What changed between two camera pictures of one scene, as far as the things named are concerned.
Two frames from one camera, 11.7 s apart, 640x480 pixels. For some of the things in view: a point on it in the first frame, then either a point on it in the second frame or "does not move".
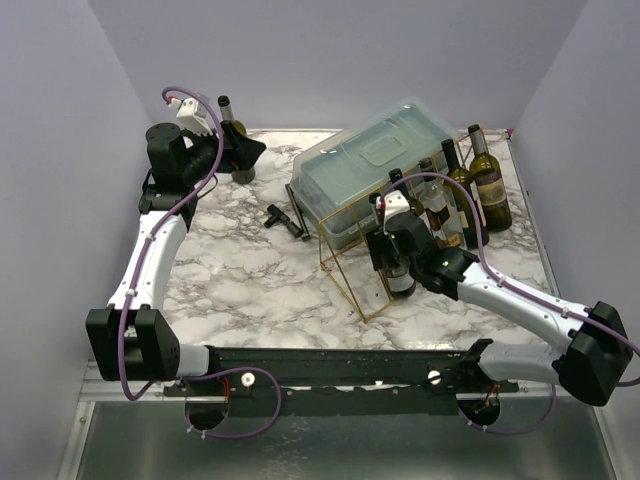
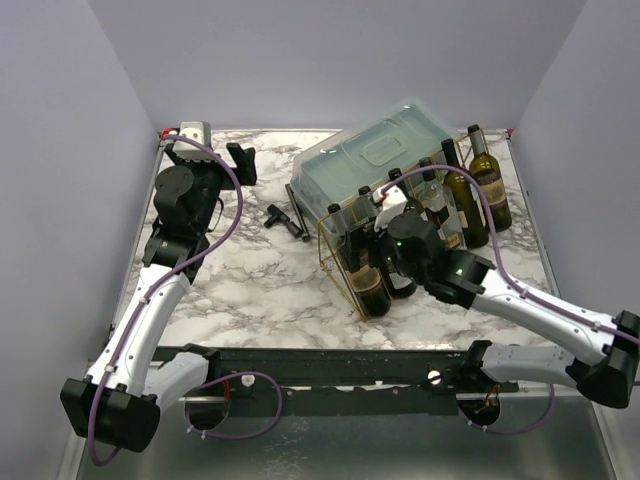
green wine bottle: [490, 184] does not move
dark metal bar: [302, 224] does not move
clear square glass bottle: [438, 206] does not move
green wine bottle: [247, 175] to [368, 288]
